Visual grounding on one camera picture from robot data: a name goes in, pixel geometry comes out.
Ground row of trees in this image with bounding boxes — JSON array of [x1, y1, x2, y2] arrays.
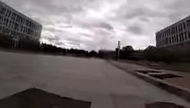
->
[[0, 30, 190, 68]]

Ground tall tower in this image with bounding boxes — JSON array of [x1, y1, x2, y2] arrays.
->
[[115, 40, 122, 59]]

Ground grey concrete slab plaza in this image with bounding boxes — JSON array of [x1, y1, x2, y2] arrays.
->
[[0, 48, 190, 108]]

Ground raised kerb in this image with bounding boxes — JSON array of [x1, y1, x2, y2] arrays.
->
[[102, 59, 190, 107]]

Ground grey building with window rows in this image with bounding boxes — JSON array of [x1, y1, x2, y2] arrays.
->
[[154, 0, 190, 53]]

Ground pale building with window rows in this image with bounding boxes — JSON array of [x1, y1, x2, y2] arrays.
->
[[0, 0, 46, 50]]

